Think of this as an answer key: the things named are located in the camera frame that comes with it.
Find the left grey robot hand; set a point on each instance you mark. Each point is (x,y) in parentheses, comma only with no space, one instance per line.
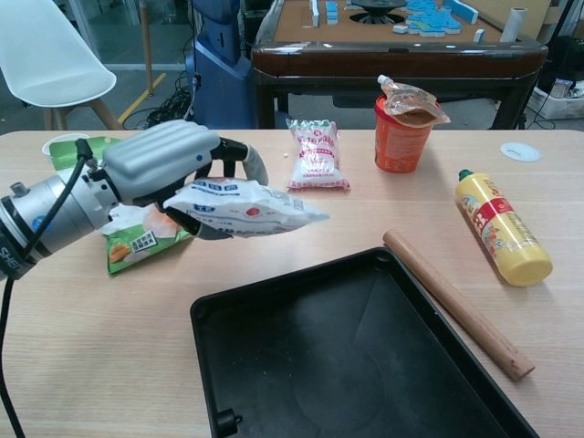
(155,155)

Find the small white grey packet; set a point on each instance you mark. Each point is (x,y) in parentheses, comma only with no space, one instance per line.
(255,212)

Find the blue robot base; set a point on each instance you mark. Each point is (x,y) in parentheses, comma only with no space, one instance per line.
(221,68)

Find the black plastic tray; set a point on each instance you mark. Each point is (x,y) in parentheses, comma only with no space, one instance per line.
(347,356)

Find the green corn starch bag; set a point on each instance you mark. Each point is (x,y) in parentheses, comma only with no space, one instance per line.
(137,246)

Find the white paper cup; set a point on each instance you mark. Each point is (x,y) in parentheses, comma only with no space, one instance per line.
(57,142)

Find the wooden pole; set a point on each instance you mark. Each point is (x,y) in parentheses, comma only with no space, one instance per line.
(147,45)

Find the white chair wooden legs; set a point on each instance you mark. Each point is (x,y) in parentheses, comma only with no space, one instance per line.
(50,64)

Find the white pink sugar bag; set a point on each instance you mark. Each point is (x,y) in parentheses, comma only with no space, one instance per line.
(319,159)

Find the orange plastic cup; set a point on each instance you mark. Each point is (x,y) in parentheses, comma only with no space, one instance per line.
(399,146)

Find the brown spouted sauce pouch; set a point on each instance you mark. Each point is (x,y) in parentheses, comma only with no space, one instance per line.
(410,102)

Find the dark brown mahjong table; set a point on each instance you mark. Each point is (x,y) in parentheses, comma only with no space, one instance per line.
(397,57)

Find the wooden rolling pin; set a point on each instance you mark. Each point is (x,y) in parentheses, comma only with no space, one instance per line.
(456,301)

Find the blue white mahjong tile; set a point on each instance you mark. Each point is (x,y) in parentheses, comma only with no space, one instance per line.
(479,34)

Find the yellow squeeze bottle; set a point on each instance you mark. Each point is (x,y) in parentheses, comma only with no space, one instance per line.
(506,228)

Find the white round table cap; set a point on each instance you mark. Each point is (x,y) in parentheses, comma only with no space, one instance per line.
(520,151)

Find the white paper roll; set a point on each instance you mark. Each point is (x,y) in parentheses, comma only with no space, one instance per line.
(514,25)

